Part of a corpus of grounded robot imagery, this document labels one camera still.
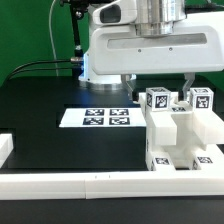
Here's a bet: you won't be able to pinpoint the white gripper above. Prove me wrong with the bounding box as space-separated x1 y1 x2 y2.
89 11 224 101

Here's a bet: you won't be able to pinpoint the white tagged cube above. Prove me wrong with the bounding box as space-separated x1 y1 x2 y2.
189 87 214 110
146 87 171 111

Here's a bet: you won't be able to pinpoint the white chair back frame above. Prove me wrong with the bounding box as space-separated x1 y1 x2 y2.
140 94 224 151

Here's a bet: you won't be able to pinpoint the white chair seat block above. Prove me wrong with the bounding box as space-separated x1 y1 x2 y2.
145 137 211 171

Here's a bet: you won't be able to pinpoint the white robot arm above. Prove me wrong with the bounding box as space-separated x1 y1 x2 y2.
89 0 224 100

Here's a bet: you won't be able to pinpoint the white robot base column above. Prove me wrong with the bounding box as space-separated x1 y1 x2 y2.
79 49 123 91

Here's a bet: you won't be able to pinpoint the white left fence piece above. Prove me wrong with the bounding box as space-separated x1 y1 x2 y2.
0 134 14 168

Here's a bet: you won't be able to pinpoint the black cables at base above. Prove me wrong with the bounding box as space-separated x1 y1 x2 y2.
5 56 84 83

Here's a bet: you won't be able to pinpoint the white flat base plate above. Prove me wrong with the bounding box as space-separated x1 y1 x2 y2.
59 108 146 128

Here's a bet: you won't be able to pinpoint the grey hanging cable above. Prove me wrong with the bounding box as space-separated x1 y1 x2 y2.
48 0 60 78

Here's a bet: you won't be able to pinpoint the white L-shaped fence rail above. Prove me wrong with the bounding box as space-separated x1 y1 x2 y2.
0 129 224 201

